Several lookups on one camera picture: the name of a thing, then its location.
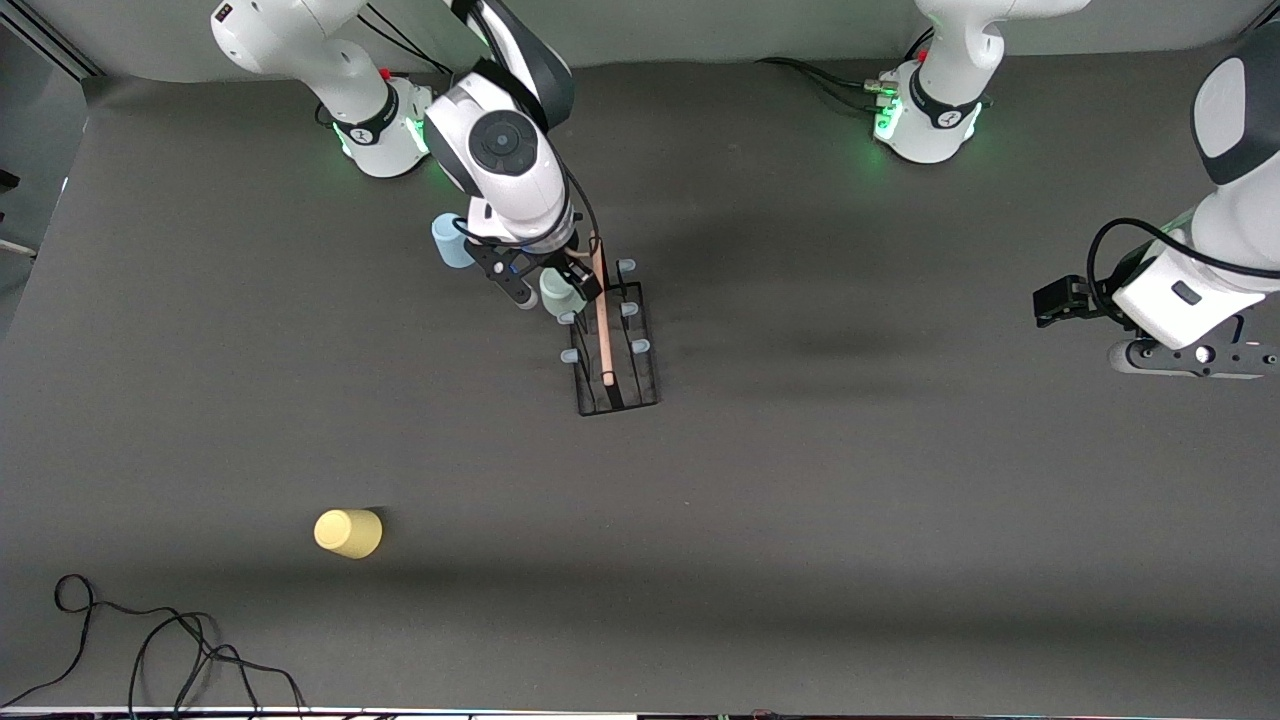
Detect pale green plastic cup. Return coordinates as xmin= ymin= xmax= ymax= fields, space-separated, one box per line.
xmin=539 ymin=267 xmax=588 ymax=322

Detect black wire cup holder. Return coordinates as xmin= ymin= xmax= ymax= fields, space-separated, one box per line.
xmin=558 ymin=232 xmax=662 ymax=418

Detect yellow plastic cup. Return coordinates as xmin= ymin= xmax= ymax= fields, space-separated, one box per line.
xmin=314 ymin=508 xmax=384 ymax=560

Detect light blue plastic cup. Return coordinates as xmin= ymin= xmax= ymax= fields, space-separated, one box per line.
xmin=431 ymin=213 xmax=477 ymax=271

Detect dark grey table cloth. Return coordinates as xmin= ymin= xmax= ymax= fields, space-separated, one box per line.
xmin=0 ymin=40 xmax=1280 ymax=716

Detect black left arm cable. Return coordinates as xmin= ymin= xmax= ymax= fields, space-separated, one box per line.
xmin=1087 ymin=218 xmax=1280 ymax=323

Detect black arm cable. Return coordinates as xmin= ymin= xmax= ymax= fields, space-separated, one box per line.
xmin=1087 ymin=218 xmax=1280 ymax=323
xmin=450 ymin=0 xmax=603 ymax=263

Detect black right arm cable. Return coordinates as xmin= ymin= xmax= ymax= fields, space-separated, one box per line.
xmin=450 ymin=0 xmax=603 ymax=263

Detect black right arm base cables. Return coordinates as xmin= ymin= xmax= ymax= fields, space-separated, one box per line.
xmin=358 ymin=3 xmax=446 ymax=76

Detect black arm base cables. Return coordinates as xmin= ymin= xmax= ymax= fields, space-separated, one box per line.
xmin=755 ymin=28 xmax=936 ymax=113
xmin=358 ymin=3 xmax=446 ymax=76

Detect black left arm base cables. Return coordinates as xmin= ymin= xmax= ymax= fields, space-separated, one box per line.
xmin=755 ymin=28 xmax=936 ymax=113

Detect loose black cable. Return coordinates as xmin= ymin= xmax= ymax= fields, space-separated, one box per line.
xmin=0 ymin=573 xmax=307 ymax=720

